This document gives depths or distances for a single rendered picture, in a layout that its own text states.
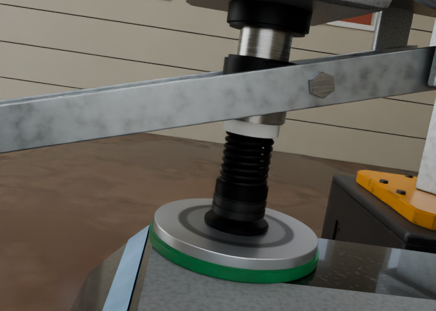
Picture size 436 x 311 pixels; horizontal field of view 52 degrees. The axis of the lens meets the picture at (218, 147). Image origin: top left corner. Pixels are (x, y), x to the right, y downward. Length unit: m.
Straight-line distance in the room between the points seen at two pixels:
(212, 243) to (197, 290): 0.07
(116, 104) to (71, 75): 6.30
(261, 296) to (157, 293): 0.11
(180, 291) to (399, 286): 0.27
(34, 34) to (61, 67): 0.57
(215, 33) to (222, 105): 6.01
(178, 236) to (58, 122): 0.18
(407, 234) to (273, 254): 0.67
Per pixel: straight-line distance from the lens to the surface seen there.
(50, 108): 0.50
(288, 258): 0.52
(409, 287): 0.60
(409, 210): 1.26
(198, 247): 0.50
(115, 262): 0.62
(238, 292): 0.48
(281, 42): 0.54
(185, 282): 0.49
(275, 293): 0.50
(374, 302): 0.54
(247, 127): 0.53
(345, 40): 6.74
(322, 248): 0.65
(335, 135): 6.77
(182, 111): 0.49
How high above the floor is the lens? 1.05
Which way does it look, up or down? 10 degrees down
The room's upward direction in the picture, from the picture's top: 8 degrees clockwise
